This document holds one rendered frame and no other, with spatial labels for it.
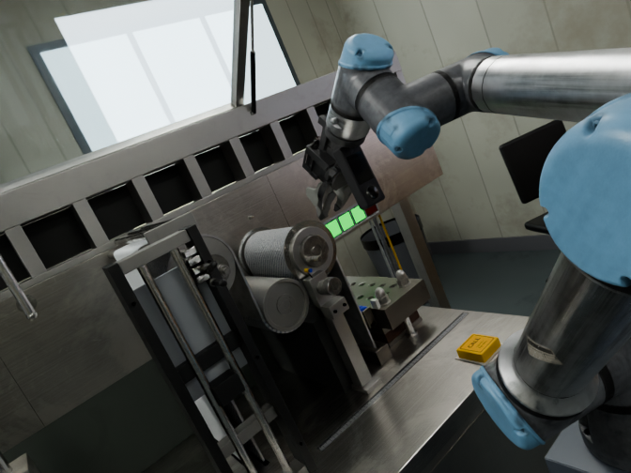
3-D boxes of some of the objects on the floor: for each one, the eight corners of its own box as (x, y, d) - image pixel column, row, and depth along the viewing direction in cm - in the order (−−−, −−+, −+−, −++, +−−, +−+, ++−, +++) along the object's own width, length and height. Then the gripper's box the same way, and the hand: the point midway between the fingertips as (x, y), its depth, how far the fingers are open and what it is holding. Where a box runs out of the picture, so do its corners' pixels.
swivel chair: (685, 265, 258) (641, 94, 237) (653, 327, 223) (598, 132, 202) (568, 267, 309) (524, 127, 288) (527, 318, 273) (472, 162, 253)
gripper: (349, 101, 83) (327, 185, 99) (302, 121, 77) (286, 206, 93) (383, 129, 79) (354, 210, 96) (337, 151, 74) (315, 234, 90)
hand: (331, 212), depth 92 cm, fingers open, 3 cm apart
